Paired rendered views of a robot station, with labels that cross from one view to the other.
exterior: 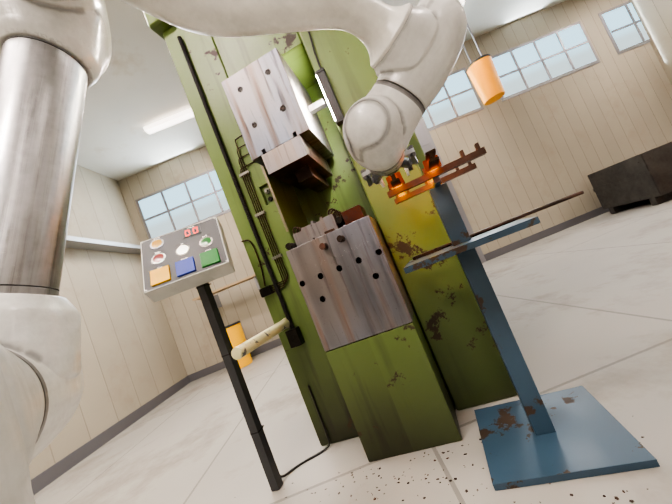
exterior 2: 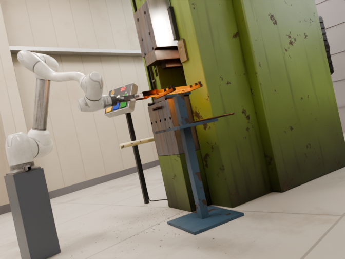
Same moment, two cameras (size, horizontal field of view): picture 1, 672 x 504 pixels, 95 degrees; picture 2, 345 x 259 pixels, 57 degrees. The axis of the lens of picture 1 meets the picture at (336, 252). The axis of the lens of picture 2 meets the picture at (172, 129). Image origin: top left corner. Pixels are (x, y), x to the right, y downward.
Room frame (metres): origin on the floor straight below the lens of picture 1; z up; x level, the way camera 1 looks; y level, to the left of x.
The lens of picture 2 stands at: (-0.54, -1.96, 0.67)
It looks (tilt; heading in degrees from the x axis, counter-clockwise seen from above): 0 degrees down; 46
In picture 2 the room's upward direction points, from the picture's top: 12 degrees counter-clockwise
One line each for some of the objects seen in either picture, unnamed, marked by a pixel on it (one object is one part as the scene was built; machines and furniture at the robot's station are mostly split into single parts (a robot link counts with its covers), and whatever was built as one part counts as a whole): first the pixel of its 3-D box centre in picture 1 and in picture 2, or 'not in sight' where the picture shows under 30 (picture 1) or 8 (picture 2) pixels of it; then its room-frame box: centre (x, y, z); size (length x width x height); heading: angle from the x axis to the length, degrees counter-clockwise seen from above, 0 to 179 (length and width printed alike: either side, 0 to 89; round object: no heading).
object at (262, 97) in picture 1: (290, 118); (167, 28); (1.51, -0.04, 1.56); 0.42 x 0.39 x 0.40; 166
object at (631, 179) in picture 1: (647, 177); not in sight; (4.50, -4.58, 0.35); 1.00 x 0.83 x 0.71; 0
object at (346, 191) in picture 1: (323, 168); not in sight; (1.82, -0.12, 1.37); 0.41 x 0.10 x 0.91; 76
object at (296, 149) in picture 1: (301, 166); (170, 56); (1.52, 0.00, 1.32); 0.42 x 0.20 x 0.10; 166
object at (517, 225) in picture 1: (462, 245); (184, 126); (1.07, -0.41, 0.67); 0.40 x 0.30 x 0.02; 73
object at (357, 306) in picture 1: (358, 277); (189, 123); (1.51, -0.05, 0.69); 0.56 x 0.38 x 0.45; 166
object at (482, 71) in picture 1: (486, 81); not in sight; (4.80, -3.26, 2.71); 0.39 x 0.39 x 0.65
